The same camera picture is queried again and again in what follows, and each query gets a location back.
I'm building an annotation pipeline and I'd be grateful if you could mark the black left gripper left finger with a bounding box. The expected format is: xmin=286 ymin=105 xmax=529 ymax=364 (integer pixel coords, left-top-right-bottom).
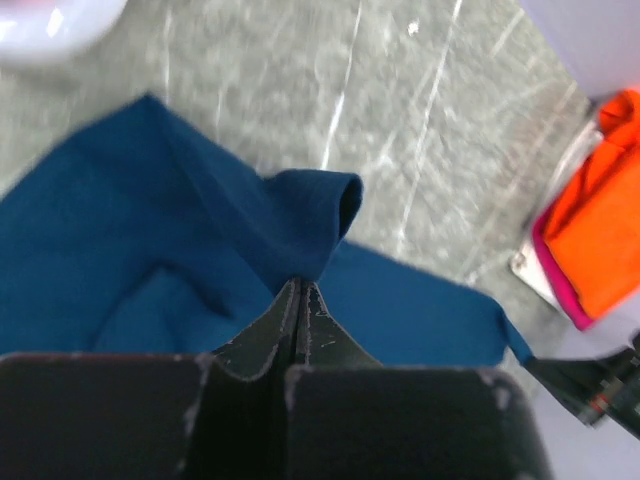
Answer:
xmin=1 ymin=280 xmax=301 ymax=479

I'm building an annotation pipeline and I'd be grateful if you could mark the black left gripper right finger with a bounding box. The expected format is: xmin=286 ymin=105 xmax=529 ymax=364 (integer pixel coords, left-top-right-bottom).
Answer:
xmin=284 ymin=283 xmax=552 ymax=479

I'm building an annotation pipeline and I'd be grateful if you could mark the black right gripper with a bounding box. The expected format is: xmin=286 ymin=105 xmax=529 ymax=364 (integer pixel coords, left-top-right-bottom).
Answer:
xmin=525 ymin=337 xmax=639 ymax=434

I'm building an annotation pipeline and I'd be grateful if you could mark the navy blue t shirt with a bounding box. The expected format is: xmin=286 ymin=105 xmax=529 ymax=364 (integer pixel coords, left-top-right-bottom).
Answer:
xmin=1 ymin=96 xmax=532 ymax=366

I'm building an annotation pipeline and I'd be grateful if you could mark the folded magenta t shirt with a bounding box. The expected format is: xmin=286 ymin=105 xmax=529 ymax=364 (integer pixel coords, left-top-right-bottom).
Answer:
xmin=531 ymin=210 xmax=595 ymax=331

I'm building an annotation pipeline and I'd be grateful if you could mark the folded orange t shirt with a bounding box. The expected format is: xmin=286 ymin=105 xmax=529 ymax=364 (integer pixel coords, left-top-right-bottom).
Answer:
xmin=541 ymin=90 xmax=639 ymax=319

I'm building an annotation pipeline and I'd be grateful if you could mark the white perforated plastic basket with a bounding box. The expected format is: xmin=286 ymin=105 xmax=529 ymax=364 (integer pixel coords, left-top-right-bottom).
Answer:
xmin=1 ymin=0 xmax=127 ymax=65

